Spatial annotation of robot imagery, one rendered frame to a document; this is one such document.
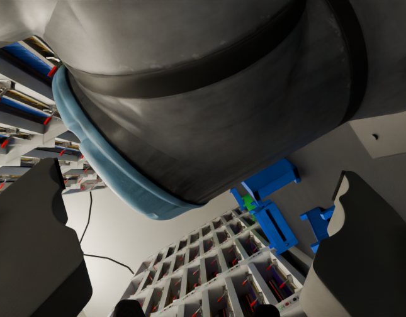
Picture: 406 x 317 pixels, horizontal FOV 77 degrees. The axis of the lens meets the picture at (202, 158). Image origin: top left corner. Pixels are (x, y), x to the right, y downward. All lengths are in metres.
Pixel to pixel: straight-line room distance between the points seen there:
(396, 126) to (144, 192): 0.28
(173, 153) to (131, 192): 0.04
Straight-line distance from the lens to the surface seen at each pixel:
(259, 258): 2.04
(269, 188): 1.04
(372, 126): 0.38
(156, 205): 0.17
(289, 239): 1.82
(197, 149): 0.15
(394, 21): 0.22
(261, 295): 1.65
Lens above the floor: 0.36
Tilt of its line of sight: 3 degrees down
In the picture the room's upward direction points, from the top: 120 degrees counter-clockwise
